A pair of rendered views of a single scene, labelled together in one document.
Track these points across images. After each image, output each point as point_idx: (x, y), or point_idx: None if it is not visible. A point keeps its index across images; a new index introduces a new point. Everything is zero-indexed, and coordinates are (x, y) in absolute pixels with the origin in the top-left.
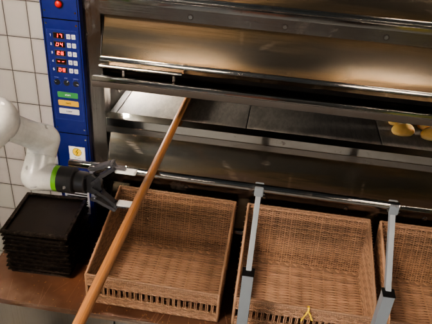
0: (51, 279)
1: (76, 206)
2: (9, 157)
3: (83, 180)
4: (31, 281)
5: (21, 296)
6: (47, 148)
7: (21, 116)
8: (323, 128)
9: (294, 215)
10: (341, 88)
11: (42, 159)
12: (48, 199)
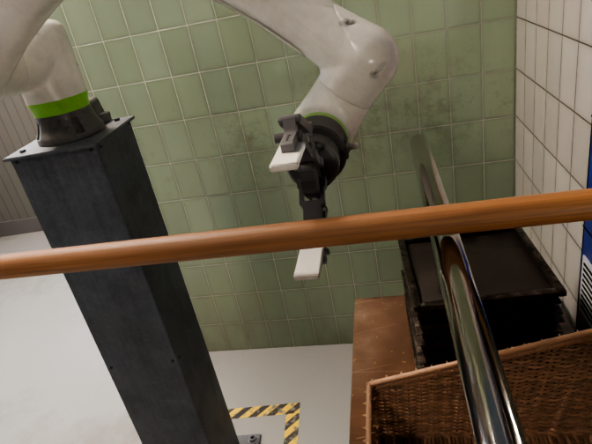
0: (411, 366)
1: (531, 288)
2: (558, 160)
3: None
4: (397, 344)
5: (364, 346)
6: (330, 70)
7: (578, 74)
8: None
9: None
10: None
11: (315, 90)
12: (521, 251)
